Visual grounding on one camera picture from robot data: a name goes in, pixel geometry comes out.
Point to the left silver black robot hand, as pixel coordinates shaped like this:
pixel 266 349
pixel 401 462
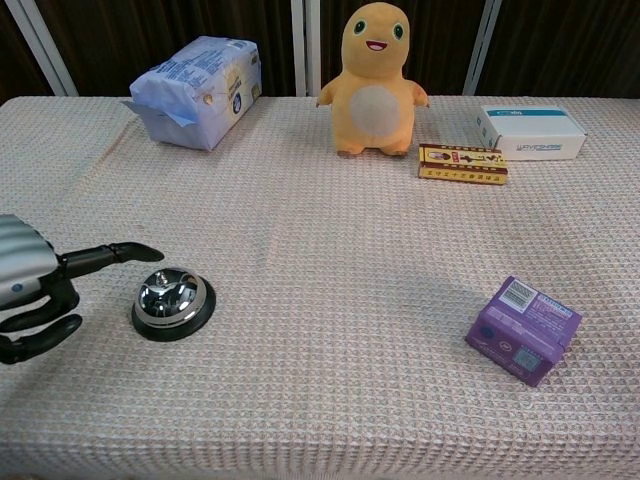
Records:
pixel 25 260

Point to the silver call bell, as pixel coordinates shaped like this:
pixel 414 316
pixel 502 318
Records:
pixel 170 300

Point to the blue tissue pack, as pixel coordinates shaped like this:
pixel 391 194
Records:
pixel 200 90

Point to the beige waffle tablecloth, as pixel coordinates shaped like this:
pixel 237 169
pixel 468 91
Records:
pixel 320 250

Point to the yellow plush dinosaur toy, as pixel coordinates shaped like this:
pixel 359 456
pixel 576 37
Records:
pixel 375 110

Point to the yellow red flat box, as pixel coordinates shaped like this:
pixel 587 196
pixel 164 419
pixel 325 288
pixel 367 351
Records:
pixel 462 165

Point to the purple small carton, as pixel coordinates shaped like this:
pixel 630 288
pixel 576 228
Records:
pixel 522 332

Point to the white cardboard box blue stripe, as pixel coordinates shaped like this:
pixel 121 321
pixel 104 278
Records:
pixel 530 127

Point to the white partition post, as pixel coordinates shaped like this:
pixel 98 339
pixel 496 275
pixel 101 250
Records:
pixel 313 47
pixel 40 47
pixel 299 47
pixel 481 47

